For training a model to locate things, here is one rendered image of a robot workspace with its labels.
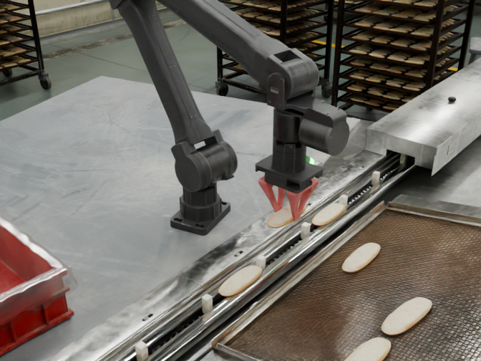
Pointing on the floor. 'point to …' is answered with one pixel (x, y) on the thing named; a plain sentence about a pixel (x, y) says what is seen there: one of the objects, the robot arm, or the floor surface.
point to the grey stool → (474, 49)
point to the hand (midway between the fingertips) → (287, 212)
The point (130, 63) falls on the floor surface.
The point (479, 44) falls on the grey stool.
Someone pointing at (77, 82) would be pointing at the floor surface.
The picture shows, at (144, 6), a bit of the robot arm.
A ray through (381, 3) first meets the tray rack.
